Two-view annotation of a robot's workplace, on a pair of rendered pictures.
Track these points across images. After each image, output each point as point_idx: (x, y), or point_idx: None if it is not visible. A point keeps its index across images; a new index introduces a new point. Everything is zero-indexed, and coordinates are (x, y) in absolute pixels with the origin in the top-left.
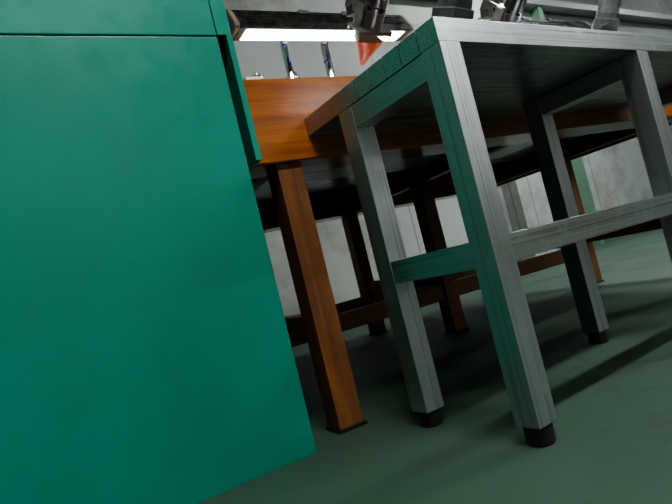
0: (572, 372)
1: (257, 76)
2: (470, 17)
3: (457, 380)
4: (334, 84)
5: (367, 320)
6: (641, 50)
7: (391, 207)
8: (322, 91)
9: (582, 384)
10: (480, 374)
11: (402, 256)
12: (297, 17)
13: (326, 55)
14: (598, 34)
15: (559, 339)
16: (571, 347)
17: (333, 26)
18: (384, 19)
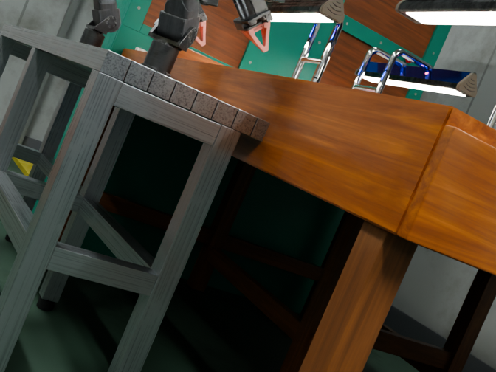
0: (1, 269)
1: (137, 47)
2: (98, 15)
3: (75, 279)
4: (138, 56)
5: (248, 295)
6: (35, 47)
7: (52, 124)
8: (133, 60)
9: None
10: (71, 283)
11: (40, 150)
12: (267, 2)
13: (331, 35)
14: (27, 32)
15: (96, 325)
16: (57, 305)
17: (274, 9)
18: (313, 0)
